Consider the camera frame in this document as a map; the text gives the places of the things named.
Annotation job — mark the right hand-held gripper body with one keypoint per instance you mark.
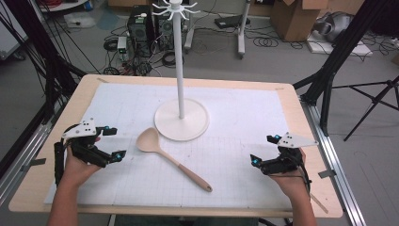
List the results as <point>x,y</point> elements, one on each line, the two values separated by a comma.
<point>287,157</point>

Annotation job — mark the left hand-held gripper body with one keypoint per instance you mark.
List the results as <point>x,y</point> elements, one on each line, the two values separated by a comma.
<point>81,129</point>

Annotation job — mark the beige wooden spoon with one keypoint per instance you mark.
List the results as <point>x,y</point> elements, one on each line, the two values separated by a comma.
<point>150,142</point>

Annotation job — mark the white hook rack stand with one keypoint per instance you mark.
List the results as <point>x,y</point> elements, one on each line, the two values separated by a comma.
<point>181,122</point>

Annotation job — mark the person's right hand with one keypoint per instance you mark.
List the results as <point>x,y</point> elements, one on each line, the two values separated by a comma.
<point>291,183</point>

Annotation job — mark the person's left hand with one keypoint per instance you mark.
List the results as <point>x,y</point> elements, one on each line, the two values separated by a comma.
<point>76,169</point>

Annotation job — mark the black table clamp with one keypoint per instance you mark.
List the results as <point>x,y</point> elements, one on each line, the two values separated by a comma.
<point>327,173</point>
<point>34,163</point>

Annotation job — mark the white grid mat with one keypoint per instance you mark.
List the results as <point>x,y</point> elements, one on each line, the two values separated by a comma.
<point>238,113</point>

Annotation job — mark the beige tape strip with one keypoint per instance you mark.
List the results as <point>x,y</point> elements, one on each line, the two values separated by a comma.
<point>319,204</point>

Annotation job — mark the black metal stand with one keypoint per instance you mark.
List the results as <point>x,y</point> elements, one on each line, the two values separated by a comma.
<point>338,53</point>
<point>47,69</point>

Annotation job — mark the small white box device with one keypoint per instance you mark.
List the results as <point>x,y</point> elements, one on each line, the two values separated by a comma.
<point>122,44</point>

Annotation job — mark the black tripod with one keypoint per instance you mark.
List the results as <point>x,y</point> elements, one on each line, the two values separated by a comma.
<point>375,100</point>

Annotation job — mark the black computer tower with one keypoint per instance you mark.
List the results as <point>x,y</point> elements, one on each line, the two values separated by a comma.
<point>139,29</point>
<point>164,31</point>

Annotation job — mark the white foam board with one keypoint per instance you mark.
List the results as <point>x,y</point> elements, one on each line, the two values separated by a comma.
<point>338,48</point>

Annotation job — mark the cardboard box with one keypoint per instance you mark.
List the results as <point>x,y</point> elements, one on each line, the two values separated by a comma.
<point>298,19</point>

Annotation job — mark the flat black device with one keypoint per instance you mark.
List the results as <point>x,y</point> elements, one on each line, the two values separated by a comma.
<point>230,21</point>

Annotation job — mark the grey vacuum cleaner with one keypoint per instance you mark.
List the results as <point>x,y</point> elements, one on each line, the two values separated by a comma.
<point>334,26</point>

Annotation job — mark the aluminium rail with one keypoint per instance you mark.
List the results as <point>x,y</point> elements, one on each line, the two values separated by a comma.
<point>335,163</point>
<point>25,157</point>

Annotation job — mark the white metal stand frame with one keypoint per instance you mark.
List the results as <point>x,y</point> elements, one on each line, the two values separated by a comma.
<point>241,34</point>

